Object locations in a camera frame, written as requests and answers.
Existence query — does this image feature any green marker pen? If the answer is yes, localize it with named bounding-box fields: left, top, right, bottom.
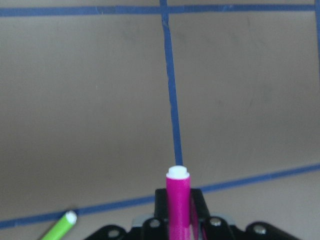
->
left=41, top=210, right=78, bottom=240

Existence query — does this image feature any pink marker pen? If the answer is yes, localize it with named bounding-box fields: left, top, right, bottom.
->
left=166, top=165, right=191, bottom=240

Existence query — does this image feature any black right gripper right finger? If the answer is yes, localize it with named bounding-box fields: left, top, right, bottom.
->
left=190, top=189, right=210, bottom=225

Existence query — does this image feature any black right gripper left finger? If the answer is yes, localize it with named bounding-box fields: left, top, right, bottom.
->
left=154, top=188, right=169, bottom=224

